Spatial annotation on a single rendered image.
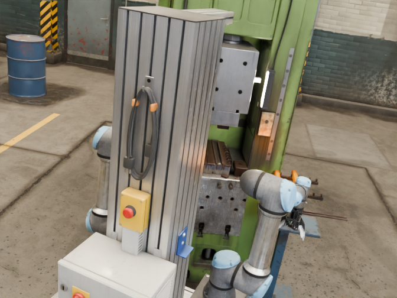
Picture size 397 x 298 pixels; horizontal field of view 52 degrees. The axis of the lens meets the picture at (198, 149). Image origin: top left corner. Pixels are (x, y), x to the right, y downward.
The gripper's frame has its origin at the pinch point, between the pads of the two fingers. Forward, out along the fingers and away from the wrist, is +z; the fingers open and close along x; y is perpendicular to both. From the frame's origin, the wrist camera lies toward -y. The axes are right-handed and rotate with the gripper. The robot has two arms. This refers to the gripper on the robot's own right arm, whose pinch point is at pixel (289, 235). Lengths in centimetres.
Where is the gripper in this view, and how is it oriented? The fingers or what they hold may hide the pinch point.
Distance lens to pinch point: 227.6
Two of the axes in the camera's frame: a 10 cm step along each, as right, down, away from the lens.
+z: -1.3, 9.1, 3.9
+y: -4.0, 3.1, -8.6
